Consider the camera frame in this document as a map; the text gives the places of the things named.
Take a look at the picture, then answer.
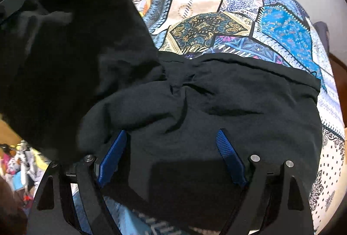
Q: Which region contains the large black garment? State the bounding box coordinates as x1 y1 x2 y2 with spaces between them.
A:
1 0 322 234

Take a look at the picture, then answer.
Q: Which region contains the blue patchwork bedspread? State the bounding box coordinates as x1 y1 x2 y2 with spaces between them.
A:
78 0 345 234

